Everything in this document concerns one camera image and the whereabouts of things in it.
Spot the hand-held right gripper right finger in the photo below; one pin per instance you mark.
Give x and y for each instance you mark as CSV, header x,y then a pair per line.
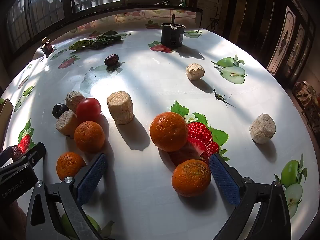
x,y
223,182

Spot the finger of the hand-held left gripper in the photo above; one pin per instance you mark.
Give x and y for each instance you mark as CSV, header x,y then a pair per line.
x,y
3,157
33,155

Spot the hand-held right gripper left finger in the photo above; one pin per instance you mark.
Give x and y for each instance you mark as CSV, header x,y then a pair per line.
x,y
91,180

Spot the wrinkled red date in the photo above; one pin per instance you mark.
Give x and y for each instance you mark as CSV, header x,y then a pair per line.
x,y
111,60
17,152

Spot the shallow cardboard box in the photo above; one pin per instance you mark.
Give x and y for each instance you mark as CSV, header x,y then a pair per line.
x,y
5,116

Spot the large orange tangerine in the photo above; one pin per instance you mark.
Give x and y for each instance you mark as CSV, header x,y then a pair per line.
x,y
168,131

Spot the red cherry tomato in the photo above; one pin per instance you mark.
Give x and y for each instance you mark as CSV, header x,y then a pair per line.
x,y
88,109

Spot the tall beige sugarcane piece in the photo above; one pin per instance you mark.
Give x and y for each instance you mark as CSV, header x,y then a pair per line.
x,y
120,108

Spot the small brown bottle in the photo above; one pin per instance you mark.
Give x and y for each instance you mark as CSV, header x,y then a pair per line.
x,y
47,47

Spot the brown wood pile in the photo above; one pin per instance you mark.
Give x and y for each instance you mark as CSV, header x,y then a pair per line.
x,y
306,100

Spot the green leafy vegetable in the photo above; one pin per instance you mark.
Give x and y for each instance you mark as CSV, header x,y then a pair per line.
x,y
95,41

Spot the black cylindrical container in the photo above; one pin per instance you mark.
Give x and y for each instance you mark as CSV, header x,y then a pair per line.
x,y
172,36

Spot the wooden door with patterned glass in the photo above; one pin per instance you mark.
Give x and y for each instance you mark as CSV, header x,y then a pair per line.
x,y
290,37

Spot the small dark object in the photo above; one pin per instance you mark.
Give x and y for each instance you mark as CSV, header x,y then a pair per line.
x,y
165,2

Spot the dark window frame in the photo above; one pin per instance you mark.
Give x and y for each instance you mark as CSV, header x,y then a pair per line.
x,y
67,2

